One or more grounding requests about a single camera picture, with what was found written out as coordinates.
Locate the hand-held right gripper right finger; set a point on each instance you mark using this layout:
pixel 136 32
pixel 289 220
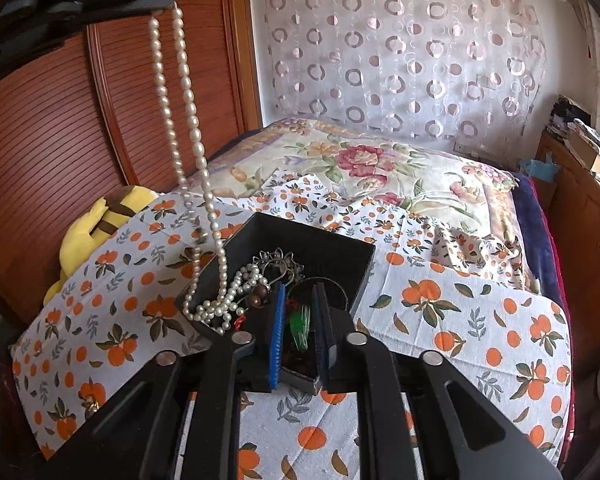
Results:
pixel 321 340

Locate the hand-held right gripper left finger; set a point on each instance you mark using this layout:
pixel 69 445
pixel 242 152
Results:
pixel 275 340

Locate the silver metal bangle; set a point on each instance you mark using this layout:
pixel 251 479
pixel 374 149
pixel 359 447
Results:
pixel 341 294

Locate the black cardboard box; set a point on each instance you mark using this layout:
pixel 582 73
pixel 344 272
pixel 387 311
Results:
pixel 330 242

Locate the orange fruit print cloth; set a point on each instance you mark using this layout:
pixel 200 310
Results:
pixel 455 320

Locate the brown slatted wardrobe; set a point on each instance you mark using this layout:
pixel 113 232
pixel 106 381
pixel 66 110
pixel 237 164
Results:
pixel 55 150

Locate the floral blanket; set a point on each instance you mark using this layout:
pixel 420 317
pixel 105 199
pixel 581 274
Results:
pixel 380 160

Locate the yellow striped plush toy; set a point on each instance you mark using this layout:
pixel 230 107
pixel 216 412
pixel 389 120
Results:
pixel 87 225

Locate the dark blue blanket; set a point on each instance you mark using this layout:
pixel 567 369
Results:
pixel 535 230

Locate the red blanket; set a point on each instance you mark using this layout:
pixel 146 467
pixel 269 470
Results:
pixel 562 320

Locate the blue plastic bag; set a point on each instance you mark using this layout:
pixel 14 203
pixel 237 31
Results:
pixel 537 167

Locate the circle pattern sheer curtain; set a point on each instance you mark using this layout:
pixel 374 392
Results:
pixel 405 50

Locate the wooden side cabinet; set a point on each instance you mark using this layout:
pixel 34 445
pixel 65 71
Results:
pixel 585 240

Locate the stack of dark clothes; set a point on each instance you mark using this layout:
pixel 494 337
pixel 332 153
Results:
pixel 562 115

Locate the brown cardboard box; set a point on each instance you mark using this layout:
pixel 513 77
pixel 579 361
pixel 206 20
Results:
pixel 595 152

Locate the wrapped air conditioner pipe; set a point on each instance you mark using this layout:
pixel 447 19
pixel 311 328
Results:
pixel 592 50

